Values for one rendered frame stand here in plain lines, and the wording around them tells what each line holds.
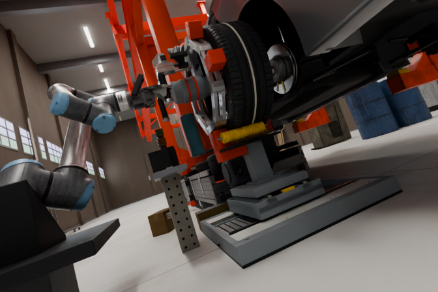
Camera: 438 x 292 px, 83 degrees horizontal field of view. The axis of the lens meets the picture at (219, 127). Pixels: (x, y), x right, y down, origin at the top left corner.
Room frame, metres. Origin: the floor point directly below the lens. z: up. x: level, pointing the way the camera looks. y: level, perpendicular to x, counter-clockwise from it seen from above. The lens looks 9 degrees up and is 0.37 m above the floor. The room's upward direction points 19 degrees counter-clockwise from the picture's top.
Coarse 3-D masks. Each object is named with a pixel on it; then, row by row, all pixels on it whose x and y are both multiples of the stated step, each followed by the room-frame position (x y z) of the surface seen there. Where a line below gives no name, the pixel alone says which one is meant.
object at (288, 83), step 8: (272, 48) 1.54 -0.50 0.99; (280, 48) 1.47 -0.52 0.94; (288, 48) 1.43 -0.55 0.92; (272, 56) 1.57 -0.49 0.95; (280, 56) 1.49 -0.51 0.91; (288, 56) 1.43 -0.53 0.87; (272, 64) 1.52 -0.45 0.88; (280, 64) 1.49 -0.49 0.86; (288, 64) 1.45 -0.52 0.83; (296, 64) 1.43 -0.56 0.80; (280, 72) 1.50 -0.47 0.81; (288, 72) 1.48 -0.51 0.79; (296, 72) 1.45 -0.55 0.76; (280, 80) 1.56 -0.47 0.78; (288, 80) 1.51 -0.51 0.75; (296, 80) 1.48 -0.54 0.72; (280, 88) 1.61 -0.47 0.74; (288, 88) 1.54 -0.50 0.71
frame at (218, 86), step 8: (192, 40) 1.22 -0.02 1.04; (200, 40) 1.22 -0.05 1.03; (184, 48) 1.38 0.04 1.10; (192, 48) 1.38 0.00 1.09; (200, 48) 1.14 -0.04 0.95; (208, 48) 1.15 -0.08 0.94; (200, 56) 1.16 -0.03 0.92; (184, 72) 1.56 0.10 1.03; (208, 72) 1.14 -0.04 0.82; (216, 72) 1.15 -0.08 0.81; (208, 80) 1.17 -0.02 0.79; (216, 80) 1.17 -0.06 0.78; (216, 88) 1.15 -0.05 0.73; (224, 88) 1.17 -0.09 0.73; (216, 96) 1.18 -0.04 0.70; (224, 96) 1.20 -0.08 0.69; (192, 104) 1.62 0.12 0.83; (200, 104) 1.63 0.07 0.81; (216, 104) 1.21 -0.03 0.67; (224, 104) 1.23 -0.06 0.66; (200, 112) 1.62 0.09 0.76; (216, 112) 1.23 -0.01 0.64; (224, 112) 1.26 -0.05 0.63; (200, 120) 1.56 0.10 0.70; (208, 120) 1.56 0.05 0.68; (216, 120) 1.26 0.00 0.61; (224, 120) 1.28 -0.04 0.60; (208, 128) 1.44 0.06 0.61; (216, 128) 1.43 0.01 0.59
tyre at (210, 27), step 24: (216, 24) 1.23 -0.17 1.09; (240, 24) 1.24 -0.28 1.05; (216, 48) 1.16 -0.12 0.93; (240, 48) 1.14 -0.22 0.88; (264, 48) 1.17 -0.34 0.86; (240, 72) 1.14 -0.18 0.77; (264, 72) 1.19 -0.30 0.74; (240, 96) 1.17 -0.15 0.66; (264, 96) 1.23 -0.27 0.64; (240, 120) 1.27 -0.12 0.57; (264, 120) 1.38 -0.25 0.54
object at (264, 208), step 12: (312, 180) 1.32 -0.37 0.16; (276, 192) 1.41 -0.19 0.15; (288, 192) 1.22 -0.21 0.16; (300, 192) 1.23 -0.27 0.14; (312, 192) 1.25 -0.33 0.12; (324, 192) 1.27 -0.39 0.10; (228, 204) 1.63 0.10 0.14; (240, 204) 1.39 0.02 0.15; (252, 204) 1.21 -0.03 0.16; (264, 204) 1.17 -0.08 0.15; (276, 204) 1.19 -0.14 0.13; (288, 204) 1.21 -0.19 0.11; (252, 216) 1.27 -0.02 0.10; (264, 216) 1.17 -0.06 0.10
